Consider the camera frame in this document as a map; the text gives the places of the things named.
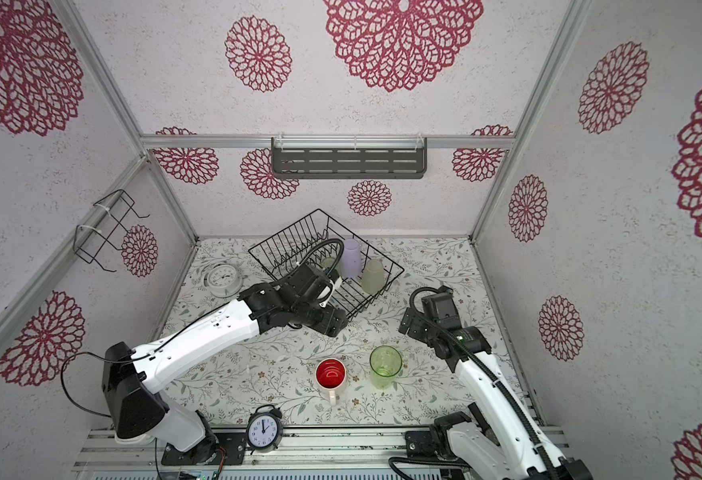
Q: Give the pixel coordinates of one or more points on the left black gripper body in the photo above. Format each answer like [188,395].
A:
[324,320]

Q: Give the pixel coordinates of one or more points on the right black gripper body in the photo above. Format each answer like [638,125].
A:
[417,328]

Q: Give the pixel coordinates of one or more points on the green transparent cup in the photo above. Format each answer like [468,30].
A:
[386,363]
[331,267]

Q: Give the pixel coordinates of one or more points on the pale yellow textured cup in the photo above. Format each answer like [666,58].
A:
[373,277]

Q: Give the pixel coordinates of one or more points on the lavender plastic cup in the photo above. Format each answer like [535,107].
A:
[351,260]

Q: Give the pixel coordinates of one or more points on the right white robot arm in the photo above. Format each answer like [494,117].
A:
[495,437]

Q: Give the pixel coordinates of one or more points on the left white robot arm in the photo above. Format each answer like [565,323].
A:
[134,378]

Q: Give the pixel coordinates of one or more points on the red white mug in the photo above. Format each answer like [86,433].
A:
[330,376]

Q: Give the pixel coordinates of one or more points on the white round gauge clock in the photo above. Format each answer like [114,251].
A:
[222,280]

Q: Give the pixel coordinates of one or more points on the black alarm clock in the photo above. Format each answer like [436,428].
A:
[264,430]

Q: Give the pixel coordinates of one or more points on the black wire dish rack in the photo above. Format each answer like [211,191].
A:
[280,252]

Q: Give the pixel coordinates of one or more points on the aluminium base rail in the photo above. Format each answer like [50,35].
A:
[310,447]

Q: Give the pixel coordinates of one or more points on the grey wall shelf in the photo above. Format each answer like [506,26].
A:
[291,160]

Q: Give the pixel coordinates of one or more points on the black wire wall holder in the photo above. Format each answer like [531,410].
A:
[90,239]

